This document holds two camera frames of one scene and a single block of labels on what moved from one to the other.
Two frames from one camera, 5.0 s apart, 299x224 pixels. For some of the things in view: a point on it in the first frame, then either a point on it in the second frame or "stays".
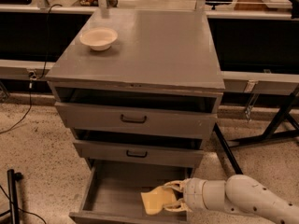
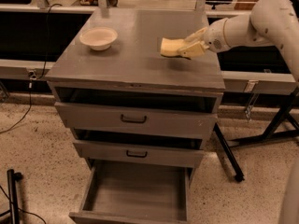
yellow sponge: (156, 199) → (170, 47)
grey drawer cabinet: (139, 90) stays
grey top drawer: (138, 120) stays
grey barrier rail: (12, 69) stays
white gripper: (193, 194) → (214, 38)
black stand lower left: (13, 211) stays
